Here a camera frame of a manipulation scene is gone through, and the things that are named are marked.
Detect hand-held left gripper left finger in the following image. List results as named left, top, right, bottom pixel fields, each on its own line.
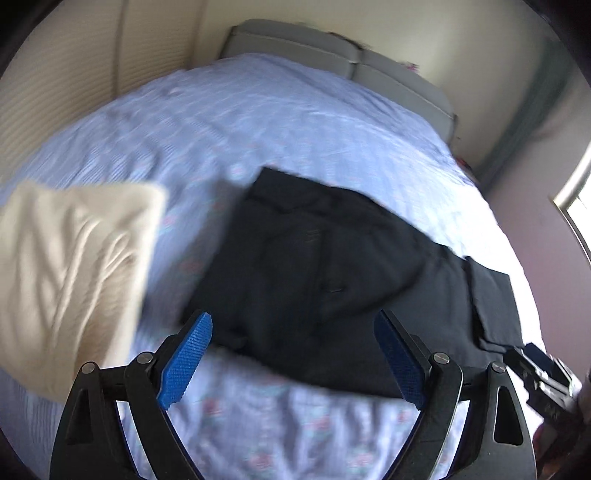
left=48, top=311, right=213, bottom=480

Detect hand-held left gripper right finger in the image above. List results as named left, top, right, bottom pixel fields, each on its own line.
left=374, top=310, right=539, bottom=480

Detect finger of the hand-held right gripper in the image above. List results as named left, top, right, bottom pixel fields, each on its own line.
left=505, top=342, right=561, bottom=378

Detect black pants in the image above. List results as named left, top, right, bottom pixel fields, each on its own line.
left=182, top=167, right=525, bottom=400

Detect folded cream cloth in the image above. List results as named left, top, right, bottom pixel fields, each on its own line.
left=0, top=181, right=167, bottom=402

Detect window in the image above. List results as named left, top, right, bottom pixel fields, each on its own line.
left=549, top=152, right=591, bottom=259

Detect bed with lilac sheet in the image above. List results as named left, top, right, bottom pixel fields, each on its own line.
left=0, top=53, right=543, bottom=480

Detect grey-green curtain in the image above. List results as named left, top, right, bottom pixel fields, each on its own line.
left=480, top=41, right=568, bottom=185

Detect cream louvred wardrobe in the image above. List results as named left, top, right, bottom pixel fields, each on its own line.
left=0, top=0, right=222, bottom=185

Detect grey padded headboard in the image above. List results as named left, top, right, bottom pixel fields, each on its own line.
left=219, top=19, right=458, bottom=139

